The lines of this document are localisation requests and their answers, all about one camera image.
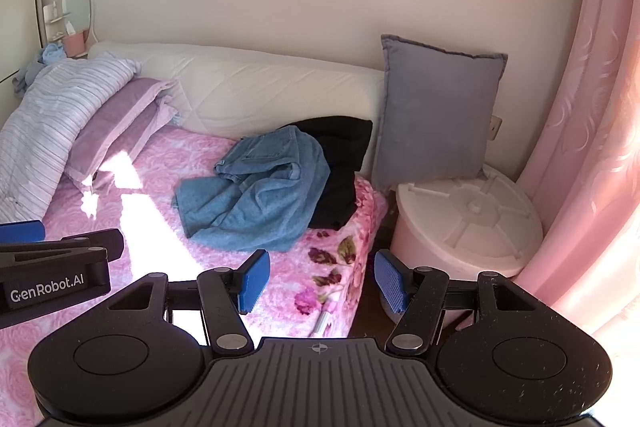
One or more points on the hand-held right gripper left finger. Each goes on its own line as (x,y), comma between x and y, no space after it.
(252,282)

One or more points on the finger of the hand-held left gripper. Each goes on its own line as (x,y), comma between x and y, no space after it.
(22,232)
(100,243)

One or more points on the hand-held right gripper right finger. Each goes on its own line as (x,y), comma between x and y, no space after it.
(392,282)

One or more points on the blue denim jeans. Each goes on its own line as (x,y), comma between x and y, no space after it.
(240,217)
(265,147)

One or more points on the white and pink stick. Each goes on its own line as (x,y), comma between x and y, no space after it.
(324,319)

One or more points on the white round plastic tub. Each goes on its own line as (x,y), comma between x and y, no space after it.
(465,227)

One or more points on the striped lilac duvet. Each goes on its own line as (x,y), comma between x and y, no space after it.
(45,122)

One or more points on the black garment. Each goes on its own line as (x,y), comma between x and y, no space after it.
(345,167)

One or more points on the purple pillow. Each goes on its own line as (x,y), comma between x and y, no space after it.
(115,117)
(152,127)

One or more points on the pink floral blanket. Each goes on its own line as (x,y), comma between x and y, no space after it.
(200,147)

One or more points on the grey square cushion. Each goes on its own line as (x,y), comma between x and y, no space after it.
(430,117)

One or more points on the light blue cloth heap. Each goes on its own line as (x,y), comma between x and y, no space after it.
(50,54)

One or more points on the white quilted headboard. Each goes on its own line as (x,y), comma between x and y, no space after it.
(275,92)

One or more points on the pink cup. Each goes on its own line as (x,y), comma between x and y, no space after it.
(74,43)

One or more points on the small white shelf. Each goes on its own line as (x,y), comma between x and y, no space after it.
(55,14)

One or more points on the cream wardrobe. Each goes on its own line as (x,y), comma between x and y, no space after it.
(15,7)

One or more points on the pink curtain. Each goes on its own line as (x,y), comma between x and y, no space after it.
(590,107)

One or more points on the cream wall socket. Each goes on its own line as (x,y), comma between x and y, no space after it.
(494,128)

